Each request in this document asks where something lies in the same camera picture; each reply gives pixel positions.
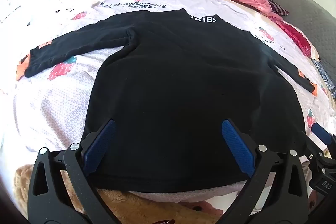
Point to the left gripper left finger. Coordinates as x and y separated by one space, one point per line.
49 201

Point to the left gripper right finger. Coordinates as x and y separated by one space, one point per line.
287 200

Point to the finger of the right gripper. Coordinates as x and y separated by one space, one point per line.
322 134

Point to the black sweater orange cuffs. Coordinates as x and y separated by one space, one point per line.
170 88

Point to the tan fluffy blanket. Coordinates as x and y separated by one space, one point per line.
127 207

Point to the strawberry bear bed sheet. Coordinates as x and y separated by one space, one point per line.
49 109

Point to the red patterned pillow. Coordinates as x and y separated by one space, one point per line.
298 37

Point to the grey headboard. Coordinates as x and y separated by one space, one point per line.
318 25

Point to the striped purple pillow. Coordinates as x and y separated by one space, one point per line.
278 9

